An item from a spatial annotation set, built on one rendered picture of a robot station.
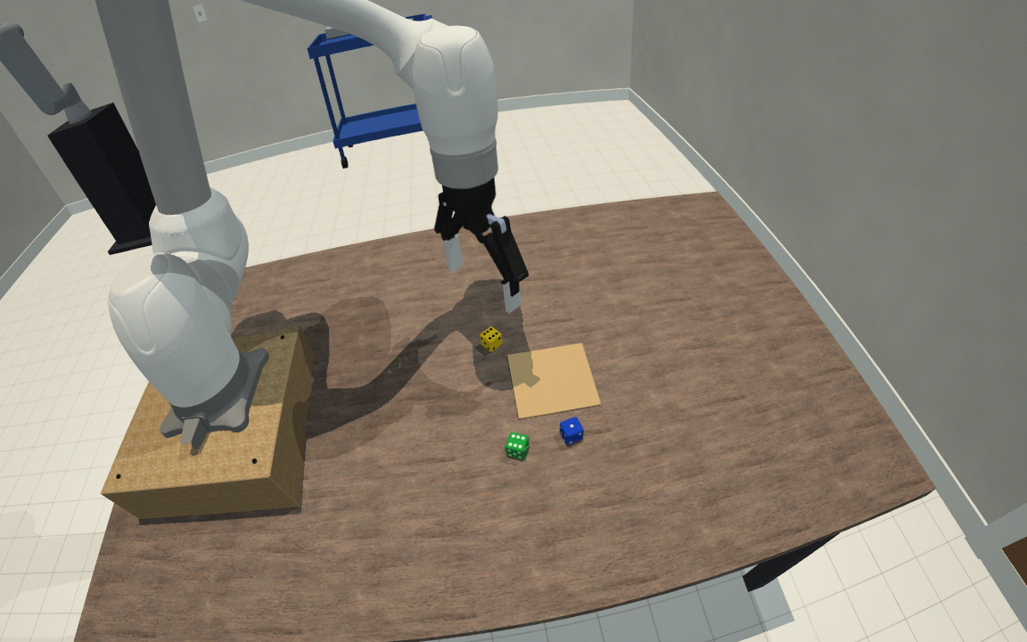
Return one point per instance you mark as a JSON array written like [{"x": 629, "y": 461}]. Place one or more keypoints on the blue die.
[{"x": 571, "y": 430}]

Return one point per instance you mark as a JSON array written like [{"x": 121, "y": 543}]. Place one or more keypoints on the yellow die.
[{"x": 491, "y": 339}]

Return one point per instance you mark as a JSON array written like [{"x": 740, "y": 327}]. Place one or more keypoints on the tan flat mat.
[{"x": 552, "y": 381}]

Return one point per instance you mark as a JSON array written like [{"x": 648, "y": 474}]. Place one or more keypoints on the green die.
[{"x": 517, "y": 445}]

